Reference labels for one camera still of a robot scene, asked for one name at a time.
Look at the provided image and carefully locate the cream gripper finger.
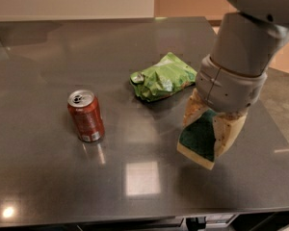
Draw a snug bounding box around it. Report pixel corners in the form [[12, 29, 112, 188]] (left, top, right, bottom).
[[183, 89, 209, 127], [213, 110, 248, 157]]

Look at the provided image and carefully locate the green and yellow sponge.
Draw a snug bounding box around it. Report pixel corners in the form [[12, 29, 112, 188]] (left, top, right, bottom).
[[177, 110, 216, 169]]

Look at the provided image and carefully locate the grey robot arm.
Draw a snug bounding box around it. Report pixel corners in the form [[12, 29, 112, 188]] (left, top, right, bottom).
[[183, 0, 289, 156]]

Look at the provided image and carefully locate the green crumpled chip bag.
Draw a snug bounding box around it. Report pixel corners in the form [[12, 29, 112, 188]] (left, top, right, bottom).
[[130, 52, 197, 102]]

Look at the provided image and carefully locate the red soda can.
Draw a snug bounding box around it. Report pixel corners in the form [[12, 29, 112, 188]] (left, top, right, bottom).
[[67, 90, 105, 142]]

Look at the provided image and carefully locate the dark grey table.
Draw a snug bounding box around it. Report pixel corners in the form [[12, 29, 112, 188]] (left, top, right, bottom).
[[0, 17, 289, 231]]

